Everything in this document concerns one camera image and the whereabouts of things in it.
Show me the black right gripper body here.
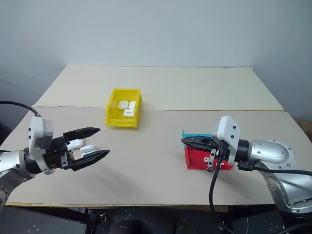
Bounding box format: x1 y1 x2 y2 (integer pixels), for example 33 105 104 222
206 137 231 173

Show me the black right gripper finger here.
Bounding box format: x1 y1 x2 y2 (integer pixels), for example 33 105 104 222
181 136 213 144
184 142 214 151

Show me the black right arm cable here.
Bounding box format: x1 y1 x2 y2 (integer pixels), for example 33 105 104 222
237 162 312 176

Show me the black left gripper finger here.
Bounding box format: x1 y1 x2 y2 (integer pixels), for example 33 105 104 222
69 149 111 172
62 127 101 145

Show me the blue plastic tray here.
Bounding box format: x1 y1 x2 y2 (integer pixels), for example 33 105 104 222
181 129 213 148

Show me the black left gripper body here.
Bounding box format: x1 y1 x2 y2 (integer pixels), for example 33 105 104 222
44 136 76 171

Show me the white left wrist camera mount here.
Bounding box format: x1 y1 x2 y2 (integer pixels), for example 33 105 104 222
27 115 55 176

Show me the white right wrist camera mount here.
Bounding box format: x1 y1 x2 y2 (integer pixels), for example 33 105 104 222
210 115 242 163

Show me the black metal panel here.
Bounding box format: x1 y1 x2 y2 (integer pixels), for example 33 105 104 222
0 206 89 234

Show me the yellow plastic bin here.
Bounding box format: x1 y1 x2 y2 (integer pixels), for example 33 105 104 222
105 88 144 129

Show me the red plastic tray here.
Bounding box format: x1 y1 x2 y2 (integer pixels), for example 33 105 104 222
184 145 235 170

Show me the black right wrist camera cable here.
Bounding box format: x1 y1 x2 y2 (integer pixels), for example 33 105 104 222
209 140 236 234

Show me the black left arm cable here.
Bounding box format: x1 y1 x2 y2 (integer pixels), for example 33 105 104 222
0 100 41 118

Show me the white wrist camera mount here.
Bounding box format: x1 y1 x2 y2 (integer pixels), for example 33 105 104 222
27 115 55 176
210 115 242 163

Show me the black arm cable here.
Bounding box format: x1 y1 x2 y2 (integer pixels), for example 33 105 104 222
0 100 41 118
237 162 312 176

